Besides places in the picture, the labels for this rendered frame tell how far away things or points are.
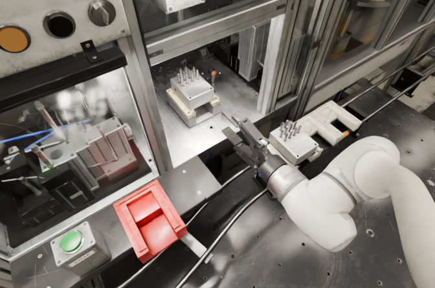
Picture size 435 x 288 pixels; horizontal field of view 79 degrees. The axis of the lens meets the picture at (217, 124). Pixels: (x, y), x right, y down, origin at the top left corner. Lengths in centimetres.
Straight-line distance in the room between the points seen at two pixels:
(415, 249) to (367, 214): 71
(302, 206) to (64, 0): 58
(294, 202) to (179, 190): 33
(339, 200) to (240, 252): 43
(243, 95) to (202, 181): 39
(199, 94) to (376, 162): 52
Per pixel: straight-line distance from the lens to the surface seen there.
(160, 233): 74
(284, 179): 66
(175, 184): 80
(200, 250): 83
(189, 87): 88
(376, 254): 109
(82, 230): 68
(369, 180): 63
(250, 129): 69
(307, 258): 100
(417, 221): 47
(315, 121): 103
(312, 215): 64
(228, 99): 101
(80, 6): 45
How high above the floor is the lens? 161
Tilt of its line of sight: 50 degrees down
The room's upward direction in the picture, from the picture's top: straight up
